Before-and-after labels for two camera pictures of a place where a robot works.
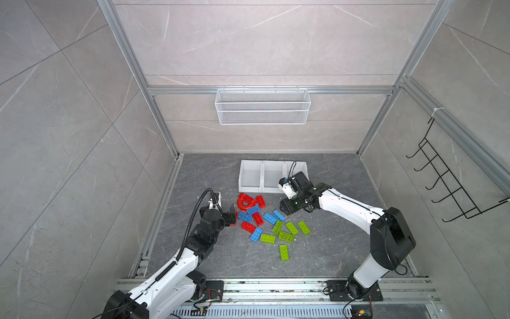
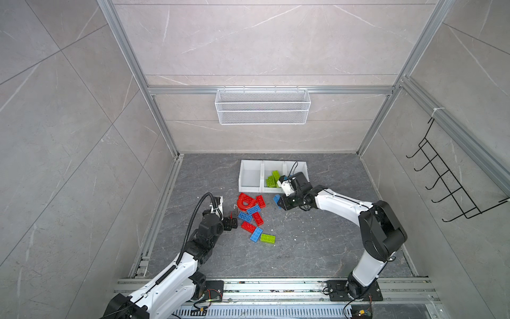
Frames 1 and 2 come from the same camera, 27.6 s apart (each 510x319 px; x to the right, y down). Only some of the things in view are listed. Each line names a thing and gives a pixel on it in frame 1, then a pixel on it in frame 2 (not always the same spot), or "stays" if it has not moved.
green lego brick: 304,227 to 271,182
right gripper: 287,209 stays
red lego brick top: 261,202 stays
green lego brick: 293,229 to 276,176
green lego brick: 267,238 stays
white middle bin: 272,171 stays
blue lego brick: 269,218 to 275,199
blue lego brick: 256,234 stays
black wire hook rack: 468,207 stays
